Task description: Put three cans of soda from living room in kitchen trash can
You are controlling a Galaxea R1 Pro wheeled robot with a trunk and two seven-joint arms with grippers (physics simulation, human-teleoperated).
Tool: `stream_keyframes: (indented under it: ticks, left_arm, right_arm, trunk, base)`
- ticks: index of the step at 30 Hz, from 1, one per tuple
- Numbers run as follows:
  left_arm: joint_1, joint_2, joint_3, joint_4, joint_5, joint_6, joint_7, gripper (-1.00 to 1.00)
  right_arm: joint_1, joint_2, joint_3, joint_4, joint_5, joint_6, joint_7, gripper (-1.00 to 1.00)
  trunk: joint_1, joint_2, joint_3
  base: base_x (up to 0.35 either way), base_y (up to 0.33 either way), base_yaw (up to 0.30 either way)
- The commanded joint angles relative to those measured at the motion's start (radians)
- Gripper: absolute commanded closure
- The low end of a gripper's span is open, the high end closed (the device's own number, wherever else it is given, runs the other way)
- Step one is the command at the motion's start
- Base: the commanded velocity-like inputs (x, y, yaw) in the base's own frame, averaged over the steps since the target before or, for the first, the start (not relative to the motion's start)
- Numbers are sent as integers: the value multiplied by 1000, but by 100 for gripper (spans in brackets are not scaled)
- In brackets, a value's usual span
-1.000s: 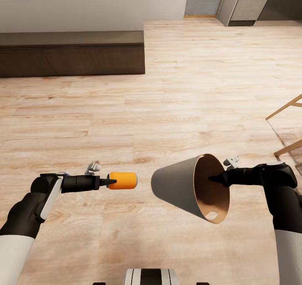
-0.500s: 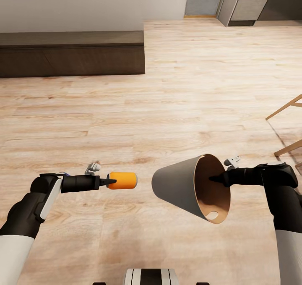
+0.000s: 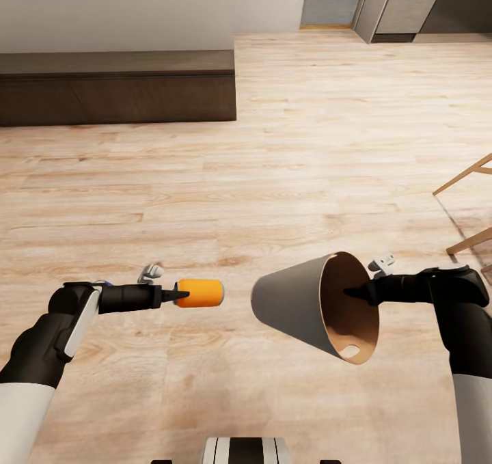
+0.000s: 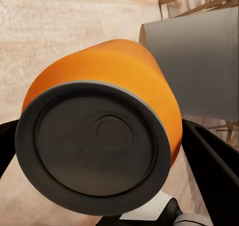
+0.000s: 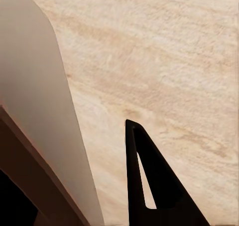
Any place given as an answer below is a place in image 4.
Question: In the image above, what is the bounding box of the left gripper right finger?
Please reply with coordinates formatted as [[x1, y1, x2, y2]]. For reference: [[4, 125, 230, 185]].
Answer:
[[181, 119, 239, 226]]

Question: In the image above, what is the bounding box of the trash can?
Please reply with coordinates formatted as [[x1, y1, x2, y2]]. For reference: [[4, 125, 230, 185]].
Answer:
[[138, 5, 239, 122]]

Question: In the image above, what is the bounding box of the can of soda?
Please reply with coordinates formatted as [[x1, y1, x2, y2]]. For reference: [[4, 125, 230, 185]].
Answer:
[[14, 39, 183, 216]]

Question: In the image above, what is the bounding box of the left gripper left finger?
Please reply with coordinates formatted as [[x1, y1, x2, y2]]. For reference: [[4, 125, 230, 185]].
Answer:
[[0, 120, 18, 178]]

